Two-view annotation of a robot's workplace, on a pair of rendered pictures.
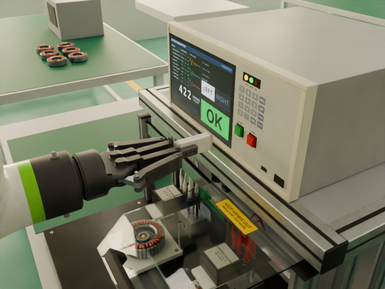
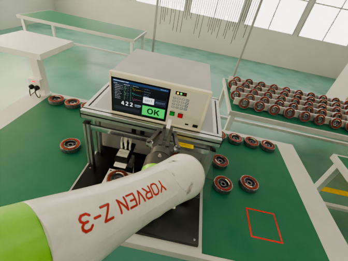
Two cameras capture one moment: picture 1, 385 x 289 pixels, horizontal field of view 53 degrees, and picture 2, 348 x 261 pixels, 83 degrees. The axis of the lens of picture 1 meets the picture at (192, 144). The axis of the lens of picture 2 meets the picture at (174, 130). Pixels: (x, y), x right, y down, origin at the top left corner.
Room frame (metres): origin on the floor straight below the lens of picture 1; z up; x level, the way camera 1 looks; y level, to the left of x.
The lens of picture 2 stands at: (0.23, 0.56, 1.65)
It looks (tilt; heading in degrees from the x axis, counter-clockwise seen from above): 37 degrees down; 300
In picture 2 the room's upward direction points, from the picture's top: 12 degrees clockwise
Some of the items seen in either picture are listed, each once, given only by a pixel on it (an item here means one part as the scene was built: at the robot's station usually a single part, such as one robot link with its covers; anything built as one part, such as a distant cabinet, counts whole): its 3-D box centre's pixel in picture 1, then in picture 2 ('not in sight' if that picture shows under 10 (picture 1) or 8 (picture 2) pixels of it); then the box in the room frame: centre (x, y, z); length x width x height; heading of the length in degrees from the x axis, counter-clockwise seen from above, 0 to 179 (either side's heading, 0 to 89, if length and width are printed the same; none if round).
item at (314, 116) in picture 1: (294, 81); (164, 86); (0.78, -0.22, 1.22); 0.44 x 0.39 x 0.20; 30
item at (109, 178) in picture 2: not in sight; (117, 179); (0.74, 0.13, 0.80); 0.11 x 0.11 x 0.04
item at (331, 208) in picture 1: (283, 129); (159, 106); (0.79, -0.21, 1.09); 0.68 x 0.44 x 0.05; 30
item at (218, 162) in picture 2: not in sight; (219, 161); (0.41, -0.44, 0.77); 0.11 x 0.11 x 0.04
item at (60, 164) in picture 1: (58, 186); (157, 168); (0.46, 0.20, 1.18); 0.09 x 0.06 x 0.12; 30
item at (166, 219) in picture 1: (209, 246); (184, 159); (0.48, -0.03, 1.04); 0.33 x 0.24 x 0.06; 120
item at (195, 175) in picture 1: (201, 180); (149, 139); (0.69, -0.02, 1.03); 0.62 x 0.01 x 0.03; 30
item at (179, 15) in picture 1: (190, 56); (38, 75); (1.71, 0.01, 0.98); 0.37 x 0.35 x 0.46; 30
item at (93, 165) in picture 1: (106, 170); (161, 151); (0.50, 0.13, 1.18); 0.09 x 0.08 x 0.07; 120
